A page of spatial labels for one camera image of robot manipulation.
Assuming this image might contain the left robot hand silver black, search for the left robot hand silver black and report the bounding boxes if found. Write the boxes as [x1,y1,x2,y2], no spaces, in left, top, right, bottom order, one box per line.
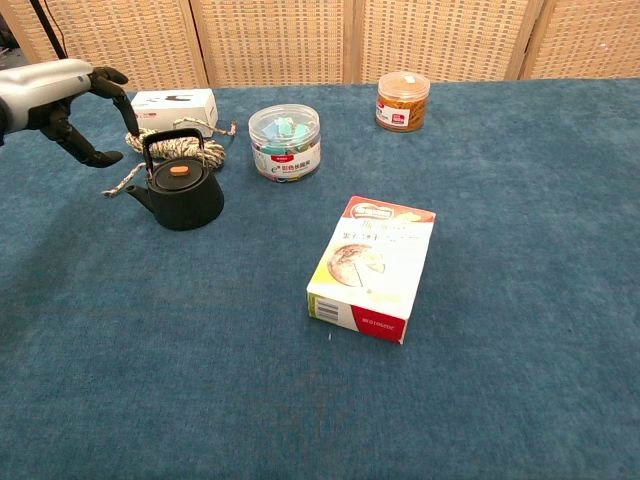
[0,58,140,169]

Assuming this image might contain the black cast iron teapot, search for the black cast iron teapot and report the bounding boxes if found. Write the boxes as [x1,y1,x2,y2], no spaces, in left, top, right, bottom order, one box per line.
[124,128,225,231]

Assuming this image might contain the black tripod stand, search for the black tripod stand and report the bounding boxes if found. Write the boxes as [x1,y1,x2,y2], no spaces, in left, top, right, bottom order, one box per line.
[28,0,67,60]

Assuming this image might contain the woven wooden screen panel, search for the woven wooden screen panel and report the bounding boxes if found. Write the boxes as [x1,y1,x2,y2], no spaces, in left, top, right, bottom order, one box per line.
[519,0,640,81]
[0,0,210,92]
[189,0,357,89]
[352,0,544,85]

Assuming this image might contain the white cardboard box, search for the white cardboard box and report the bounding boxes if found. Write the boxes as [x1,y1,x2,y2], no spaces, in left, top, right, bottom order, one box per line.
[130,88,220,137]

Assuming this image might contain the clear jar of coloured clips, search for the clear jar of coloured clips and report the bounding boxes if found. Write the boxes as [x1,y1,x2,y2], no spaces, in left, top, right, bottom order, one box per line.
[248,103,322,183]

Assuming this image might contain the orange jar of rubber bands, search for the orange jar of rubber bands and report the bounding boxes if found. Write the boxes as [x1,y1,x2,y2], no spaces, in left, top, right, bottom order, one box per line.
[375,71,432,133]

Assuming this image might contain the cake mix carton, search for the cake mix carton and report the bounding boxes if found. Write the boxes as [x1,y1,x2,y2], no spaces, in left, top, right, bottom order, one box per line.
[305,195,437,346]

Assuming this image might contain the blue table cloth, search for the blue table cloth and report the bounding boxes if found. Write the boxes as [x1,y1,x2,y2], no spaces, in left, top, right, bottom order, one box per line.
[0,77,640,480]

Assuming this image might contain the beige braided rope bundle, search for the beige braided rope bundle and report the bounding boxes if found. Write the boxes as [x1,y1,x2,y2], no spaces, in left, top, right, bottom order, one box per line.
[102,117,237,199]

